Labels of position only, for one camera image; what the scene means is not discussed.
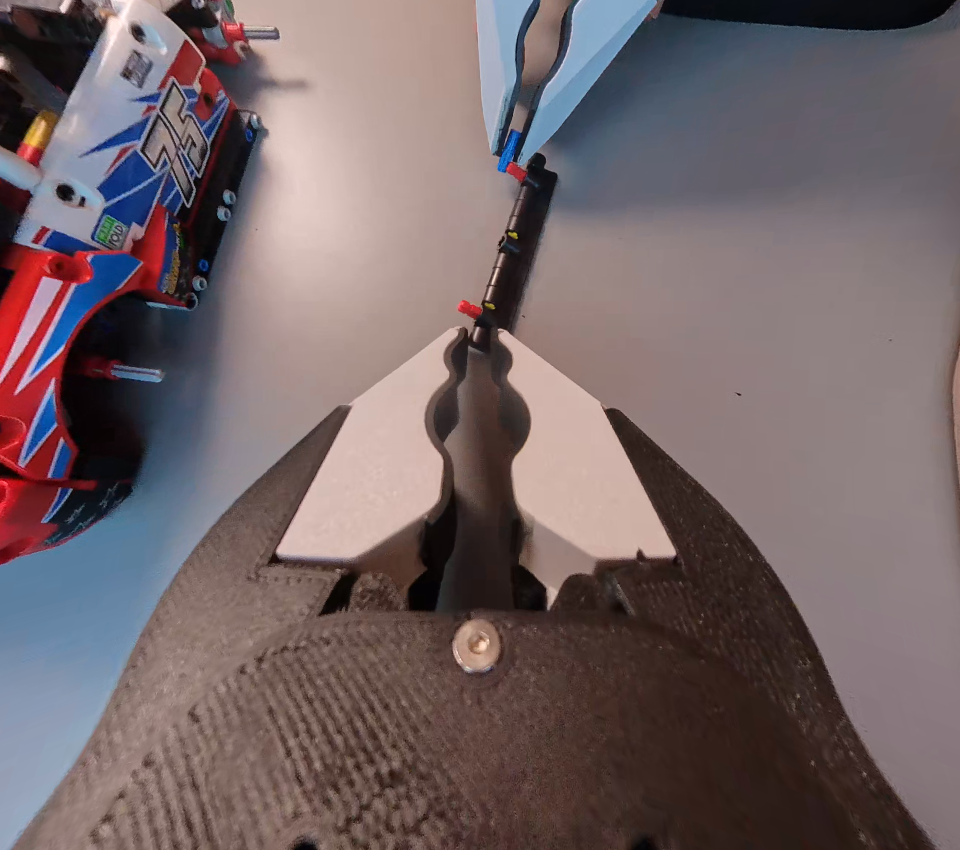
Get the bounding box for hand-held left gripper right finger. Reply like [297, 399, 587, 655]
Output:
[486, 327, 676, 610]

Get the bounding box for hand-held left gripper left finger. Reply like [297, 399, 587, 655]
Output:
[276, 327, 471, 604]

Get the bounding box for black lego beam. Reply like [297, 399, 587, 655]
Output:
[466, 152, 559, 352]

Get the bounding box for red white blue lego car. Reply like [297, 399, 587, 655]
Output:
[0, 0, 282, 566]

